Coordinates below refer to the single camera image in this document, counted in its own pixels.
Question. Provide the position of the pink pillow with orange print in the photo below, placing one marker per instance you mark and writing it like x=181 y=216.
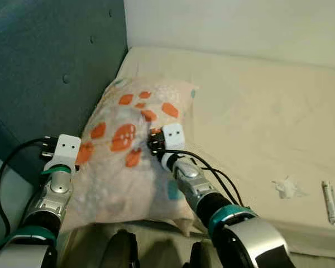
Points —
x=117 y=190

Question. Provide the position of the cream sheeted bed mattress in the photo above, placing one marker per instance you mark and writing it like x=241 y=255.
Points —
x=257 y=123

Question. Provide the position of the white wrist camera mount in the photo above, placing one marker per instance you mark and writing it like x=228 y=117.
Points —
x=173 y=135
x=67 y=146

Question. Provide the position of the white plastic tube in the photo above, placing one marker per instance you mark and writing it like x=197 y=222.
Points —
x=330 y=202

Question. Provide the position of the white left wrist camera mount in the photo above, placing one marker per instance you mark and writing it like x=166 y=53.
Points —
x=67 y=146

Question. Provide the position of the dark robot left leg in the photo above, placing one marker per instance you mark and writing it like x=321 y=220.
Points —
x=120 y=251

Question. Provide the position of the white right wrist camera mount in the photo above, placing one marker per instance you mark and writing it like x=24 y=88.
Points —
x=173 y=135

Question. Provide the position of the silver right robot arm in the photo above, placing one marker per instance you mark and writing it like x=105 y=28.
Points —
x=251 y=240

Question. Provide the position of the teal padded headboard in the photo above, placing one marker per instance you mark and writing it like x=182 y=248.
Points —
x=44 y=56

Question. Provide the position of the white tissue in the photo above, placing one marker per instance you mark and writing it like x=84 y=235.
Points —
x=287 y=188

